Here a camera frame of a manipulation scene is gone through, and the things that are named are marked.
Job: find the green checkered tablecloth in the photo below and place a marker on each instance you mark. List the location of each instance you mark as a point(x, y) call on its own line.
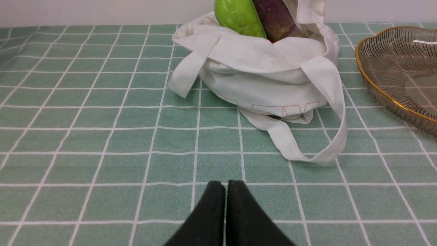
point(97, 151)

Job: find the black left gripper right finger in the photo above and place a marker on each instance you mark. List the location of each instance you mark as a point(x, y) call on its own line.
point(246, 222)

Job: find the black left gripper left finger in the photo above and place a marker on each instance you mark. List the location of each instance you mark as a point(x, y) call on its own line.
point(205, 224)

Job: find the gold-rimmed glass plate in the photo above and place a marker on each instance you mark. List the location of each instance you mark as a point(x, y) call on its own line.
point(392, 57)

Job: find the green gourd vegetable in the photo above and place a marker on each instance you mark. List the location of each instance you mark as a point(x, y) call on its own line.
point(240, 16)

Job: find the purple eggplant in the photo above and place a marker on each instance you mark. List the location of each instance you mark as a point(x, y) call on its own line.
point(276, 20)

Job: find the white cloth tote bag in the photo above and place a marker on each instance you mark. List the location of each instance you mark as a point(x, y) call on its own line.
point(270, 83)

